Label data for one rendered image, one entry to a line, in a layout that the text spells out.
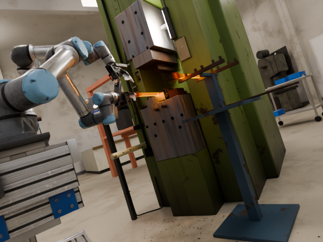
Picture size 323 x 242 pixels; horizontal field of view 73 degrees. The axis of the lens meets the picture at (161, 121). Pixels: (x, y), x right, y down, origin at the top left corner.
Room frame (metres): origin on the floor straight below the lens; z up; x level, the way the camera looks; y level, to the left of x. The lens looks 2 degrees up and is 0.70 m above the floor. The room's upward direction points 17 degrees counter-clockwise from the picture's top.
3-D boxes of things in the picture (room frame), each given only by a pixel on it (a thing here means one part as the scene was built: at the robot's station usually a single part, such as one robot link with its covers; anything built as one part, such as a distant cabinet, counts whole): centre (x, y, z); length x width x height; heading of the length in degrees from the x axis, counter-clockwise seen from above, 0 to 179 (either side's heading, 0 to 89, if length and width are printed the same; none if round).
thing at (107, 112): (1.31, 0.31, 0.89); 0.11 x 0.08 x 0.11; 77
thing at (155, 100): (1.97, -0.12, 0.96); 0.42 x 0.20 x 0.09; 146
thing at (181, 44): (1.73, -0.34, 1.27); 0.09 x 0.02 x 0.17; 56
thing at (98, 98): (1.30, 0.30, 0.98); 0.11 x 0.08 x 0.09; 146
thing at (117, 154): (1.91, 0.34, 0.62); 0.44 x 0.05 x 0.05; 146
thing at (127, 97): (1.44, 0.21, 0.98); 0.12 x 0.08 x 0.09; 146
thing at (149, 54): (1.97, -0.12, 1.32); 0.42 x 0.20 x 0.10; 146
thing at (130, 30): (1.95, -0.15, 1.56); 0.42 x 0.39 x 0.40; 146
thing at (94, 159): (7.99, 2.03, 0.42); 2.20 x 1.78 x 0.83; 31
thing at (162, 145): (1.95, -0.17, 0.69); 0.56 x 0.38 x 0.45; 146
